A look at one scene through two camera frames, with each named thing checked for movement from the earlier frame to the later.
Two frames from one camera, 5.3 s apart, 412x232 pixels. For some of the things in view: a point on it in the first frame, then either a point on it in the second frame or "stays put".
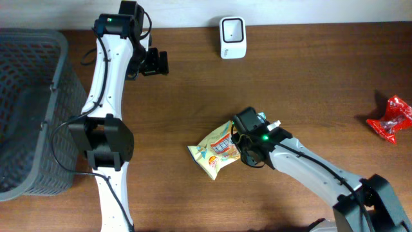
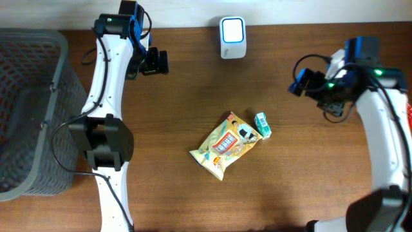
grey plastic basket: (40, 96) stays put
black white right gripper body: (237, 142) -> (298, 84)
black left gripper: (163, 63) stays put
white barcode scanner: (233, 37) stays put
